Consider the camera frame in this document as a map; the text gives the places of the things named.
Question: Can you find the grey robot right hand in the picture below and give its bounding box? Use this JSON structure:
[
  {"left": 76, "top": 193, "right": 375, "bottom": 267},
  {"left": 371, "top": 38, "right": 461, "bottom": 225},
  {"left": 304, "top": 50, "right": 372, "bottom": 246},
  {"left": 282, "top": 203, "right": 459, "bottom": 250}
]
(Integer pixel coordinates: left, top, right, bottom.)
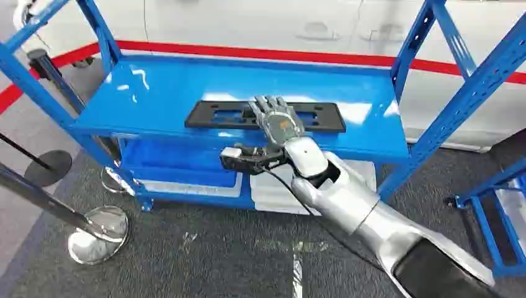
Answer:
[{"left": 248, "top": 94, "right": 306, "bottom": 151}]

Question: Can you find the black plastic plate frame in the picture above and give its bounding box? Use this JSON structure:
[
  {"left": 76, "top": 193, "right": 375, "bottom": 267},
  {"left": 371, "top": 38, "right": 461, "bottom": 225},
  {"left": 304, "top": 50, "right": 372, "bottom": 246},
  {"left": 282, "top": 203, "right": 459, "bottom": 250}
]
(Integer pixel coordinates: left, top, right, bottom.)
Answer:
[{"left": 184, "top": 99, "right": 347, "bottom": 134}]

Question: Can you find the red floor tape line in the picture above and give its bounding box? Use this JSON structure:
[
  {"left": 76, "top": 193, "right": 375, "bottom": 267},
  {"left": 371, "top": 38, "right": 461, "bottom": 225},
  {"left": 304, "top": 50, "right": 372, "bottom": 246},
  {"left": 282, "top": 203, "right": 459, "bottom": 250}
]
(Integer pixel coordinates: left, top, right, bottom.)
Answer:
[{"left": 0, "top": 39, "right": 526, "bottom": 116}]

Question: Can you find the white car body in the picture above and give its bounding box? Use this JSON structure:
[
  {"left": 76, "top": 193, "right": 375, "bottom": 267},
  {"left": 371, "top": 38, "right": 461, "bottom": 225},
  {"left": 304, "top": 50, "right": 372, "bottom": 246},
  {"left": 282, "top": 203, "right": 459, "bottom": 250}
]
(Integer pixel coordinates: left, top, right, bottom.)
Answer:
[{"left": 11, "top": 0, "right": 526, "bottom": 154}]

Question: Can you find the blue metal shelf rack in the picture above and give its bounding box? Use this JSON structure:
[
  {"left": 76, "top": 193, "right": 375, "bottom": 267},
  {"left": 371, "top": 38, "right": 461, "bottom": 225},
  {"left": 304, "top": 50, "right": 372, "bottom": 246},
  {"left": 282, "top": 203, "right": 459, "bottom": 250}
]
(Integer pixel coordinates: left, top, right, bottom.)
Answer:
[{"left": 0, "top": 0, "right": 526, "bottom": 214}]

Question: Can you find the blue plastic storage bin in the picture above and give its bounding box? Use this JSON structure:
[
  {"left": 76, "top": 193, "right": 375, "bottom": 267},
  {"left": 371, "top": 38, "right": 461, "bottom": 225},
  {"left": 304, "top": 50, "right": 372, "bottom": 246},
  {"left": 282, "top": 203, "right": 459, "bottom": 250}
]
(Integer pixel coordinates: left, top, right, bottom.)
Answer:
[{"left": 118, "top": 138, "right": 240, "bottom": 189}]

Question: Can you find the silver floor tape strip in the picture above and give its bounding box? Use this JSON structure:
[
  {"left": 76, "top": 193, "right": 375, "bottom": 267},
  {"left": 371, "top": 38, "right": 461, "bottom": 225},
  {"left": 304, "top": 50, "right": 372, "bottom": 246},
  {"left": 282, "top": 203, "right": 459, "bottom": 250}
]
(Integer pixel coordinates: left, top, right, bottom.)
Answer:
[{"left": 292, "top": 242, "right": 306, "bottom": 298}]

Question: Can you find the small blue metal rack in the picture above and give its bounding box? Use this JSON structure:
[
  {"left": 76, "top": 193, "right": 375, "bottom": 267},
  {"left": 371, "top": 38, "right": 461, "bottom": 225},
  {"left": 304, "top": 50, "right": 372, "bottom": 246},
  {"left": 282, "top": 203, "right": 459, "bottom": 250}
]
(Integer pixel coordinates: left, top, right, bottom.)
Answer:
[{"left": 443, "top": 158, "right": 526, "bottom": 279}]

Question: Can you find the black and white wrist camera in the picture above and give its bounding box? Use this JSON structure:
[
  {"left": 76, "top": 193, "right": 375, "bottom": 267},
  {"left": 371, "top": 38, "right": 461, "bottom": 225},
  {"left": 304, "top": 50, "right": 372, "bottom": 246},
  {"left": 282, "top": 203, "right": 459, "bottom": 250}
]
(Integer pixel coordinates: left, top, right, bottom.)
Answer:
[{"left": 218, "top": 143, "right": 288, "bottom": 176}]

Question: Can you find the black cable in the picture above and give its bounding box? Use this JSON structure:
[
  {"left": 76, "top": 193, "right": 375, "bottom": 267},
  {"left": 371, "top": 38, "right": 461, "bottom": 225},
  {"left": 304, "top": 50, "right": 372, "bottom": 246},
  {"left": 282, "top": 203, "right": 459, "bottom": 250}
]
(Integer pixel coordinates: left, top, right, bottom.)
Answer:
[{"left": 257, "top": 163, "right": 385, "bottom": 273}]

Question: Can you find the chrome base stanchion post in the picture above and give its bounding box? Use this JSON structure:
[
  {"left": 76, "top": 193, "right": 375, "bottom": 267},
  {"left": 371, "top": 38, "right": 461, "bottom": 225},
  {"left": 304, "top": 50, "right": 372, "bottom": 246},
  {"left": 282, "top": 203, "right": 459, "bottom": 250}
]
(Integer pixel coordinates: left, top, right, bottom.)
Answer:
[
  {"left": 26, "top": 48, "right": 137, "bottom": 197},
  {"left": 0, "top": 161, "right": 131, "bottom": 266}
]

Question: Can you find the dark base stanchion post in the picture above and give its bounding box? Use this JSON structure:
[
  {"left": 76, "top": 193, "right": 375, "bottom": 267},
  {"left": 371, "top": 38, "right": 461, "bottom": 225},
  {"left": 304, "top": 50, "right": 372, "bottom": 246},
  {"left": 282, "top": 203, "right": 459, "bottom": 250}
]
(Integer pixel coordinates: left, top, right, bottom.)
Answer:
[{"left": 0, "top": 132, "right": 74, "bottom": 188}]

